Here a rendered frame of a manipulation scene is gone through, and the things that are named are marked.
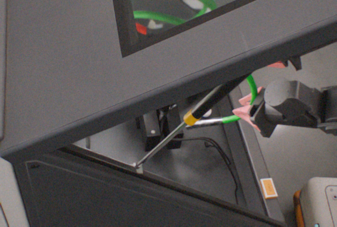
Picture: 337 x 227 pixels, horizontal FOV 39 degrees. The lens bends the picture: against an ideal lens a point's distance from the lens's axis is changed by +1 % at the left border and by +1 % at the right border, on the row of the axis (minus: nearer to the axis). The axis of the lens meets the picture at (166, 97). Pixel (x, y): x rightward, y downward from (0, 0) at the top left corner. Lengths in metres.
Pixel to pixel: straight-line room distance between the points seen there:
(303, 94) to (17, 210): 0.52
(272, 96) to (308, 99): 0.06
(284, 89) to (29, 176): 0.46
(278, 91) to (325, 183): 1.31
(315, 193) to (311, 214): 0.09
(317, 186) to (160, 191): 1.38
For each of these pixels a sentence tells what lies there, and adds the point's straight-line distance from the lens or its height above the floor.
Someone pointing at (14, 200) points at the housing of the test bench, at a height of 1.32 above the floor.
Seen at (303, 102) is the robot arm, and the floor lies 1.38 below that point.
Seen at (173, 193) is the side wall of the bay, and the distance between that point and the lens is 0.86.
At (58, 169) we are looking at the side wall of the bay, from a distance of 0.71.
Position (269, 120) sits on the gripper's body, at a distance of 0.98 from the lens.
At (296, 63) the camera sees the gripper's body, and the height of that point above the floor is 1.25.
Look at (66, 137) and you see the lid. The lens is 0.60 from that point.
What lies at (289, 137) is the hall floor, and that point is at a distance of 2.58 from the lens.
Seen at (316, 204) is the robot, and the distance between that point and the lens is 2.12.
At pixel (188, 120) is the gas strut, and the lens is 0.69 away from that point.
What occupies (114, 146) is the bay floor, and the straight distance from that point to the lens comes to 1.39.
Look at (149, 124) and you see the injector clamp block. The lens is 1.26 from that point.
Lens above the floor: 2.02
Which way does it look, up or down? 52 degrees down
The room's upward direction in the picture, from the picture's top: 11 degrees clockwise
